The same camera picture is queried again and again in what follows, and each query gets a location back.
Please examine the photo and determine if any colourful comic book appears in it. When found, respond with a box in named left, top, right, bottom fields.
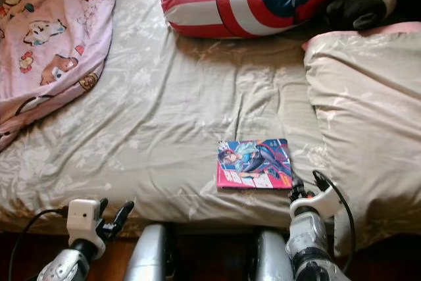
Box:
left=216, top=138, right=294, bottom=190

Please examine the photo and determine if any pink cartoon print blanket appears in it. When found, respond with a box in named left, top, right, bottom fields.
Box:
left=0, top=0, right=116, bottom=151

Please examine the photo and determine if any silver left robot leg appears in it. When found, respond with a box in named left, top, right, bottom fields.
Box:
left=124, top=223, right=167, bottom=281

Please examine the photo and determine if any silver robot leg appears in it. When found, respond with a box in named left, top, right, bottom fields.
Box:
left=250, top=228, right=293, bottom=281
left=124, top=223, right=167, bottom=281

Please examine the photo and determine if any silver right robot leg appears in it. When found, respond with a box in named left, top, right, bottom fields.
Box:
left=250, top=228, right=293, bottom=281

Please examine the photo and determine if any grey floral pillow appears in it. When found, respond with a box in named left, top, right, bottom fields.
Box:
left=303, top=21, right=421, bottom=259

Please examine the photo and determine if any bed with grey floral sheet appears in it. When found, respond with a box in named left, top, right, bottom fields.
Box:
left=0, top=0, right=421, bottom=259

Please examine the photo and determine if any black white plush toy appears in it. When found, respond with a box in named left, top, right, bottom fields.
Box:
left=326, top=0, right=399, bottom=32

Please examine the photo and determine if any red white blue striped bolster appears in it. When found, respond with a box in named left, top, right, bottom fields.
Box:
left=161, top=0, right=379, bottom=38

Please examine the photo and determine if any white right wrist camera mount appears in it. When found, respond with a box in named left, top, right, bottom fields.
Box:
left=289, top=186, right=343, bottom=221

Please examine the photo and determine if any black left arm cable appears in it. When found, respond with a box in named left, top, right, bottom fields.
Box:
left=8, top=207, right=70, bottom=281

